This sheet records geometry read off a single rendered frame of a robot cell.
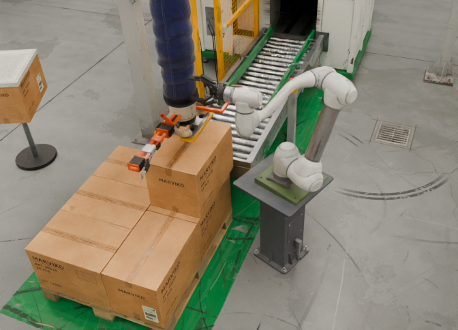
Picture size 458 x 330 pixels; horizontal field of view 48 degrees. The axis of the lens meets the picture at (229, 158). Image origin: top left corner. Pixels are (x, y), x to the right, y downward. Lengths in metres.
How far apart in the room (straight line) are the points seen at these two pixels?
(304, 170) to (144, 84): 2.19
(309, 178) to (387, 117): 2.53
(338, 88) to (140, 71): 2.33
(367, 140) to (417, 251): 1.44
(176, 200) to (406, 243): 1.85
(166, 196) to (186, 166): 0.31
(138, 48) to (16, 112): 1.19
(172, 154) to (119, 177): 0.66
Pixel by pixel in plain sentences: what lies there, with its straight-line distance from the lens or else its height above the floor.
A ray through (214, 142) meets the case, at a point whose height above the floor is 0.94.
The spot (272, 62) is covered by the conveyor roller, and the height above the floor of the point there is 0.55.
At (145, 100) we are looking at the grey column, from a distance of 4.99.
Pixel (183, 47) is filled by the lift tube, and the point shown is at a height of 1.73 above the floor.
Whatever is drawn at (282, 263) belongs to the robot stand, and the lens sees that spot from 3.93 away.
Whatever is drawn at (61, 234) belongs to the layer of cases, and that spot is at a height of 0.54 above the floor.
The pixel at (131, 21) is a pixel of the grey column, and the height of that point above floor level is 1.28.
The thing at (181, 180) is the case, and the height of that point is 0.87.
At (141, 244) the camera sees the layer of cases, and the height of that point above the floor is 0.54.
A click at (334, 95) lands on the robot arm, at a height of 1.50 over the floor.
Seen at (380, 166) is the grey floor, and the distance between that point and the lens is 4.94.
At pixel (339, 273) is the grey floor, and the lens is 3.98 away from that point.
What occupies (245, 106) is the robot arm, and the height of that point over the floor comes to 1.56.
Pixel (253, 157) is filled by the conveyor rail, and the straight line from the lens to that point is 3.98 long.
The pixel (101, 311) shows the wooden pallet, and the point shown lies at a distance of 3.78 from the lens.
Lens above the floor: 3.09
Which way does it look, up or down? 39 degrees down
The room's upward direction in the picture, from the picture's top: 3 degrees counter-clockwise
